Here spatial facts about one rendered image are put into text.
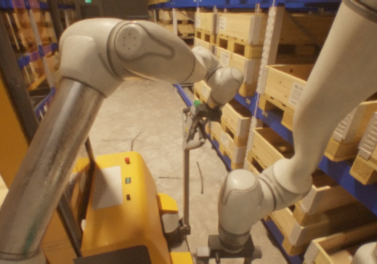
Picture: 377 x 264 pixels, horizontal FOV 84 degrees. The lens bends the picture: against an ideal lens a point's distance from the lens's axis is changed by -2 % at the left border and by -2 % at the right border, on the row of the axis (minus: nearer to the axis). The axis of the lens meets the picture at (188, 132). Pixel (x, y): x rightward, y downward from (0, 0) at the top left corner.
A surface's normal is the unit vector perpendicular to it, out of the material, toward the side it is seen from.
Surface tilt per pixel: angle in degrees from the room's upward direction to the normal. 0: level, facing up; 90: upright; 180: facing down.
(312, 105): 105
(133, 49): 64
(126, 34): 68
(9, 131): 90
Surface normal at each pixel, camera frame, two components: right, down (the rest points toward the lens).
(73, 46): -0.40, -0.22
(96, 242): 0.00, -0.87
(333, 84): -0.76, 0.52
